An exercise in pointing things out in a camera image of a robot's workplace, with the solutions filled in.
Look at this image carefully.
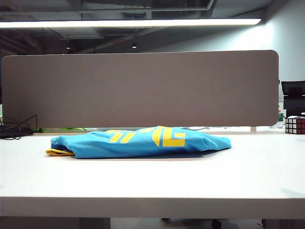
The blue and yellow soccer jersey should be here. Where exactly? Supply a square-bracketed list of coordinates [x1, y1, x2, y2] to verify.
[45, 125, 232, 159]

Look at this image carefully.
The grey-brown desk divider panel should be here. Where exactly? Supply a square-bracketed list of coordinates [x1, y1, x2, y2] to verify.
[0, 49, 280, 128]

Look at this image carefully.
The green object behind divider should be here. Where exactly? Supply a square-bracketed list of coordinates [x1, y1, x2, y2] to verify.
[35, 127, 88, 133]

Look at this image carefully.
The long ceiling light strip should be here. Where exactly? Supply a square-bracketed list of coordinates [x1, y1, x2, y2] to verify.
[0, 18, 262, 29]

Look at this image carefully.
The black chair base with caster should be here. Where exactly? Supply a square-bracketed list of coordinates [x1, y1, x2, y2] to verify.
[162, 217, 222, 229]

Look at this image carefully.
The plastic bottle with green label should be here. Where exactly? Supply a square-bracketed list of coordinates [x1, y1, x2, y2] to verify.
[277, 80, 286, 129]

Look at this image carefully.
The black office chair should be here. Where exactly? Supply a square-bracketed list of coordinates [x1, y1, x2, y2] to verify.
[281, 80, 305, 118]

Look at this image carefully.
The Rubik's cube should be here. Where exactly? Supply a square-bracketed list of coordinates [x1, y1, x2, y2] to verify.
[285, 115, 305, 135]

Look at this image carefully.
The grey cabinet under table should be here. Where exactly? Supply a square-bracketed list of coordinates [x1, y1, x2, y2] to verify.
[262, 219, 305, 229]

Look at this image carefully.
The thin white cable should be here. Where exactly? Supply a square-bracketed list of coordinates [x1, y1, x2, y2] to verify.
[184, 125, 227, 131]

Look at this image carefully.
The black cable bundle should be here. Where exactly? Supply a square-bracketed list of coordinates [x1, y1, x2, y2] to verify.
[0, 114, 39, 140]

